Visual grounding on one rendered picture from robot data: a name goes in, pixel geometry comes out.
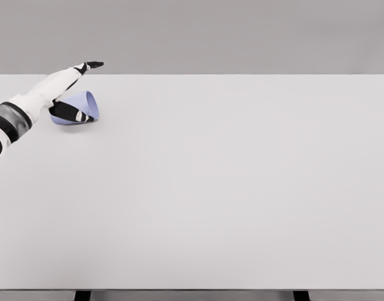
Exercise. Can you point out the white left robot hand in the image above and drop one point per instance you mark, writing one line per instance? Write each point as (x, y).
(55, 84)

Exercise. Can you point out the light blue cup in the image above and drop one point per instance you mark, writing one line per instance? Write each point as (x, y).
(87, 102)

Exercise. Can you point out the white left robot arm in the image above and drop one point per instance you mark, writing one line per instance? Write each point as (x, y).
(13, 114)

